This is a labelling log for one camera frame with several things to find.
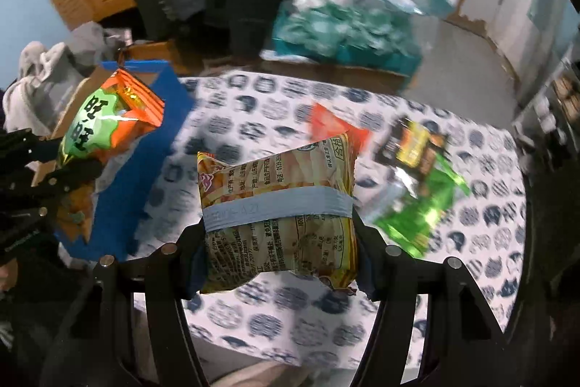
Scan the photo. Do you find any orange snack packet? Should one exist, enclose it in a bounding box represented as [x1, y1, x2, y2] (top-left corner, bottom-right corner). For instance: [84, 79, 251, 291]
[57, 69, 166, 243]

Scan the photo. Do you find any blue cardboard box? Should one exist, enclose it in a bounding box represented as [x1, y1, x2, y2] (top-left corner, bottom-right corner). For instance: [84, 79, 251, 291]
[34, 59, 195, 261]

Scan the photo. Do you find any red snack packet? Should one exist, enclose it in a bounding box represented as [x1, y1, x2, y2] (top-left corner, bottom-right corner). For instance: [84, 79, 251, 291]
[308, 102, 372, 152]

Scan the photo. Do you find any black and yellow snack packet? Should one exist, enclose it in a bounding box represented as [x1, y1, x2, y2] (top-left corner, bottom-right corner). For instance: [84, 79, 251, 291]
[374, 117, 449, 179]

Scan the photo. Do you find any brown cardboard box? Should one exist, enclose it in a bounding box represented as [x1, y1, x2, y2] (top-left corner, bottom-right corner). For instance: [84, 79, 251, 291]
[260, 52, 418, 93]

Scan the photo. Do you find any dark grey garment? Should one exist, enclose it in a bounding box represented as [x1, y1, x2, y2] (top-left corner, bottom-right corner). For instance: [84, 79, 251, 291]
[68, 21, 132, 66]

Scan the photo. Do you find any pile of teal packets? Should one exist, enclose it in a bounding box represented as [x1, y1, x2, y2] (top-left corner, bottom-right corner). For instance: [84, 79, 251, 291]
[272, 0, 422, 73]

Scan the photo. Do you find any group of shoes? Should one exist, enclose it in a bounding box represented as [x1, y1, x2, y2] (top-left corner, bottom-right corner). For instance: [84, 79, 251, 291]
[535, 70, 580, 134]

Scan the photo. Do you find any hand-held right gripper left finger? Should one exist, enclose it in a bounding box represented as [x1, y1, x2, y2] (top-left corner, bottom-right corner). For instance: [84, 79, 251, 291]
[38, 224, 214, 387]

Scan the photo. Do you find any light grey hoodie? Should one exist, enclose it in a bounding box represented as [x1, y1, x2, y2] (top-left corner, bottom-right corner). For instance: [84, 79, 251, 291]
[2, 41, 80, 138]

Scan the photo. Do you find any metal shoe rack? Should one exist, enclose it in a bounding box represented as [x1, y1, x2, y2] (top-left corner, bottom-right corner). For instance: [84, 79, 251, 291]
[512, 42, 580, 152]

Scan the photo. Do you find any green and yellow snack packet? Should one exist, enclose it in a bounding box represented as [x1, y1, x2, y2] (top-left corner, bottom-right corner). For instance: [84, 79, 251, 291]
[367, 162, 472, 258]

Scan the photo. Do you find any grey printed bag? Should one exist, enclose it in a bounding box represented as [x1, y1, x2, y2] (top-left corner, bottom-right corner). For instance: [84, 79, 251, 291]
[34, 65, 91, 138]

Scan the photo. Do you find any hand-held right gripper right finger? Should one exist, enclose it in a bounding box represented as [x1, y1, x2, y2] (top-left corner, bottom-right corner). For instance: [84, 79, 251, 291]
[349, 212, 535, 387]

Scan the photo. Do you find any cat print tablecloth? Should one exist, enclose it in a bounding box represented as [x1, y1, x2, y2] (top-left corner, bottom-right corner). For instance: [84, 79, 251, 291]
[127, 70, 531, 374]

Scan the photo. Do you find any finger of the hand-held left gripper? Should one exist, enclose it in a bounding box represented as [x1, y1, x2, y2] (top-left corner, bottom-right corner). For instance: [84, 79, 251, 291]
[27, 158, 104, 199]
[0, 128, 63, 163]

